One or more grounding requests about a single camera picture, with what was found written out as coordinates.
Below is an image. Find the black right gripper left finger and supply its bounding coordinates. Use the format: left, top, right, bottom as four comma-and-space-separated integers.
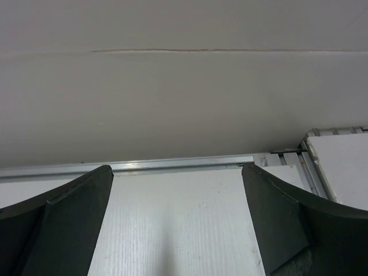
1, 165, 114, 275

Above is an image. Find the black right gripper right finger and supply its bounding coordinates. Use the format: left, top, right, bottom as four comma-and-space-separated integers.
242, 163, 367, 275

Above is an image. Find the white foam board block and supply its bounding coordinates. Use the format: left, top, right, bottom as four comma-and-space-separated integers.
302, 126, 367, 210

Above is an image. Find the aluminium rail at back edge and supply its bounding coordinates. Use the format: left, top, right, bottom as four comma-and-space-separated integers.
1, 155, 254, 178

